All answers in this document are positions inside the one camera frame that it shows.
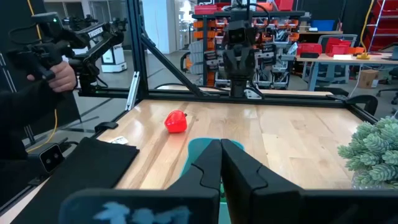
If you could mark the red toy bell pepper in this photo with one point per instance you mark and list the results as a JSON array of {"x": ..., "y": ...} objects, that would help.
[{"x": 175, "y": 122}]

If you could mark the person's hand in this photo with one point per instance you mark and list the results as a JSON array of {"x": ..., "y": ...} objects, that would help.
[{"x": 59, "y": 77}]

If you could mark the teal tupperware container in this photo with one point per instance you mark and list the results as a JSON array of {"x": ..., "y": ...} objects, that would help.
[{"x": 197, "y": 152}]

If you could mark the wooden workbench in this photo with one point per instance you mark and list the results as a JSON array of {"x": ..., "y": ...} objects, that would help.
[{"x": 342, "y": 59}]

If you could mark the brown cardboard box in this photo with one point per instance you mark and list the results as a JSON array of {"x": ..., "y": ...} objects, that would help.
[{"x": 368, "y": 78}]

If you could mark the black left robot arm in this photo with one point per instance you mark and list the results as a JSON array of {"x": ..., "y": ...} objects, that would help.
[{"x": 238, "y": 87}]

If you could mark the black table clamp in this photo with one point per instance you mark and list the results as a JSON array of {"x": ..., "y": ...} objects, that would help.
[
  {"x": 105, "y": 126},
  {"x": 362, "y": 101}
]

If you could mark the silver clamp plate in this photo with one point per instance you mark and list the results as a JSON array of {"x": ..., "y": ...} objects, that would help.
[{"x": 251, "y": 94}]

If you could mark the small white card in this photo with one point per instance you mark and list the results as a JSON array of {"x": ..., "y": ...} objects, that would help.
[{"x": 119, "y": 140}]

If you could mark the black aluminium frame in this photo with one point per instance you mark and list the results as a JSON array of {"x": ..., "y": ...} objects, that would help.
[{"x": 136, "y": 46}]

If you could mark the metal shelf with red bins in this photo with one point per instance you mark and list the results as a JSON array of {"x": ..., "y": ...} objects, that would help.
[{"x": 385, "y": 25}]

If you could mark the person's forearm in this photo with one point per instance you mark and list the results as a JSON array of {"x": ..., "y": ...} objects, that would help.
[{"x": 25, "y": 118}]

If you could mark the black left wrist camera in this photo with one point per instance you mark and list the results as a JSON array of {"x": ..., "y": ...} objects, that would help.
[{"x": 237, "y": 34}]

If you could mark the black folded cloth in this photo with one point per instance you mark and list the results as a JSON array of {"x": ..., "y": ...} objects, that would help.
[{"x": 87, "y": 169}]

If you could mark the white machine base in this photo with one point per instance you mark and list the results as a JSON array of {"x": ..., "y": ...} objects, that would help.
[{"x": 113, "y": 60}]

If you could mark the green artificial succulent plant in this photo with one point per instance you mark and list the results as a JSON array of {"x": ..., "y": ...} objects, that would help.
[{"x": 373, "y": 152}]

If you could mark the black office chair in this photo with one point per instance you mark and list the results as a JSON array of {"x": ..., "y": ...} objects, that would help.
[{"x": 390, "y": 90}]

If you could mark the grey office chair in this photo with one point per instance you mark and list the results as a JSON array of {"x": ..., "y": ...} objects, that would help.
[{"x": 323, "y": 39}]

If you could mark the blue plastic bin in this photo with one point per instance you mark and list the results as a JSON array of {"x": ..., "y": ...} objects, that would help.
[{"x": 322, "y": 25}]

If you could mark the rack with orange bins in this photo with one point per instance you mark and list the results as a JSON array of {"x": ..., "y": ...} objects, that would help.
[{"x": 202, "y": 34}]

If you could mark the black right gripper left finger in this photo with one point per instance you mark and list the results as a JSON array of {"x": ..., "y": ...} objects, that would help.
[{"x": 192, "y": 205}]

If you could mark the black table-level camera box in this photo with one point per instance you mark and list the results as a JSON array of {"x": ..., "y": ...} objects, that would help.
[{"x": 49, "y": 157}]

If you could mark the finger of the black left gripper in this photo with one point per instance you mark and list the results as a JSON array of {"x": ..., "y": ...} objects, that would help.
[
  {"x": 248, "y": 63},
  {"x": 230, "y": 64}
]

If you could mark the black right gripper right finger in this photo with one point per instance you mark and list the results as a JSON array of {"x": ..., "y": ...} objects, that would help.
[{"x": 255, "y": 202}]

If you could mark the red plastic bin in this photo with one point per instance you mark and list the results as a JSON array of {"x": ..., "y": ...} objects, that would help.
[
  {"x": 309, "y": 49},
  {"x": 337, "y": 46}
]

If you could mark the silver metal bracket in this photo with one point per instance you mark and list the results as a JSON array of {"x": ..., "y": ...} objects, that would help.
[{"x": 132, "y": 90}]

